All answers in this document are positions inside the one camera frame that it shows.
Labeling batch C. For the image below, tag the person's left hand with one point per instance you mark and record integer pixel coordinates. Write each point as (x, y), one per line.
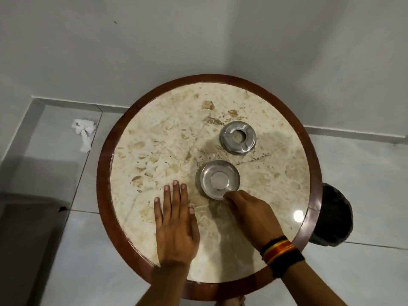
(177, 234)

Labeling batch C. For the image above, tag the person's right hand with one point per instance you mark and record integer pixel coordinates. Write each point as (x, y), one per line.
(255, 216)

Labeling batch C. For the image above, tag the person's left little finger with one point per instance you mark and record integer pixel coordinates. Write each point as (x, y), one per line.
(158, 211)

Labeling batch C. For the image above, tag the person's left middle finger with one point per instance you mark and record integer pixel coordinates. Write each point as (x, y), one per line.
(176, 199)

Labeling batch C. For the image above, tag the person's left thumb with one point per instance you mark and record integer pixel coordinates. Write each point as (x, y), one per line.
(193, 219)

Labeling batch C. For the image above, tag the person's right fingers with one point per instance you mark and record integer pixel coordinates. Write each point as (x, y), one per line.
(236, 198)

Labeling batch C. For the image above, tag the round steel ashtray bowl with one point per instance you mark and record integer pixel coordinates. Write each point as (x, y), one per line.
(210, 178)

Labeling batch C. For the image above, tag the person's right forearm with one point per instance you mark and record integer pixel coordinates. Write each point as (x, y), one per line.
(315, 286)

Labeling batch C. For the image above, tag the steel ashtray lid with hole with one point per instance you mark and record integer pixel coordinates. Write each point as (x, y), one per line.
(230, 144)

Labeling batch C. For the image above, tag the black red yellow thread wristband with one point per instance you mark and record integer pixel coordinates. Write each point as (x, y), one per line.
(280, 253)

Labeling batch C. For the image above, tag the round marble table wooden rim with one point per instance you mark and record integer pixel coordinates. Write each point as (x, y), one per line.
(153, 130)

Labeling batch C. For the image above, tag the black waste bin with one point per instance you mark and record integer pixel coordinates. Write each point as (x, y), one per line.
(334, 219)

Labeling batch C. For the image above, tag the crumpled white tissue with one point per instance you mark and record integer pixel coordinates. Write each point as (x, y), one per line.
(83, 130)

